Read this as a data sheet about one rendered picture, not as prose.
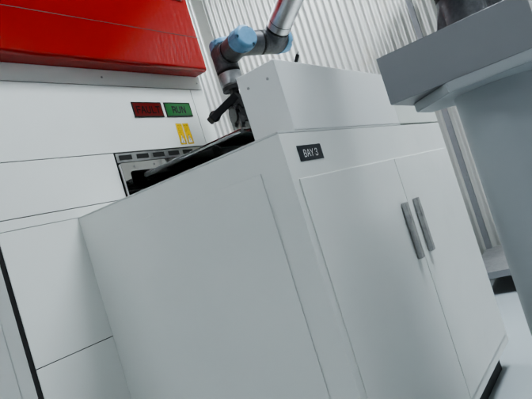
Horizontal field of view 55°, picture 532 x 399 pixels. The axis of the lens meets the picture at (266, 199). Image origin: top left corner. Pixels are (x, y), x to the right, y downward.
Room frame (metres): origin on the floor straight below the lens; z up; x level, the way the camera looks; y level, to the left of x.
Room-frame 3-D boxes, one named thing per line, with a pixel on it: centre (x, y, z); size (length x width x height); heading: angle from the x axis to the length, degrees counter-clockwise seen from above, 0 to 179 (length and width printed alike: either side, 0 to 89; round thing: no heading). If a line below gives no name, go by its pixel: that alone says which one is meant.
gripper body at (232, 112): (1.61, -0.01, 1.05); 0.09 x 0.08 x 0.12; 110
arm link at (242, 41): (1.53, -0.07, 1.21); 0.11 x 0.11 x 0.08; 32
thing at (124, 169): (1.56, 0.23, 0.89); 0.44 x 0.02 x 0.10; 144
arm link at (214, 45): (1.60, -0.01, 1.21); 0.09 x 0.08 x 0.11; 32
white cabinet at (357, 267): (1.46, -0.08, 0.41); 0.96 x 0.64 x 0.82; 144
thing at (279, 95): (1.19, -0.21, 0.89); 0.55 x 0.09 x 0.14; 144
